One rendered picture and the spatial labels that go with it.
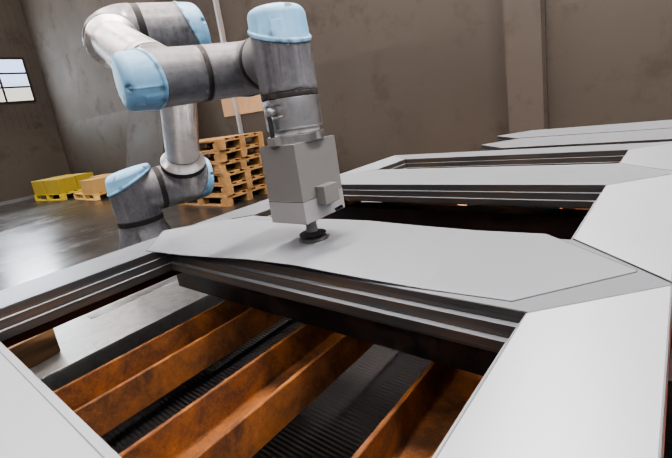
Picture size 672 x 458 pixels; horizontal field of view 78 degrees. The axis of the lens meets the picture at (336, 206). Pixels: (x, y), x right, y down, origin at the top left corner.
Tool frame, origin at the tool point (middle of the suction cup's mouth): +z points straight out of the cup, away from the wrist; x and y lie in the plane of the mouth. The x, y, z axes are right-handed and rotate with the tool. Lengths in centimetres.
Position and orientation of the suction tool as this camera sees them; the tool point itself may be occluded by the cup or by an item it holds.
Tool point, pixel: (314, 246)
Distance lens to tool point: 59.6
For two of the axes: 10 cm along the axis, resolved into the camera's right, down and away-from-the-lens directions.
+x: -7.9, -0.3, 6.2
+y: 6.0, -2.7, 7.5
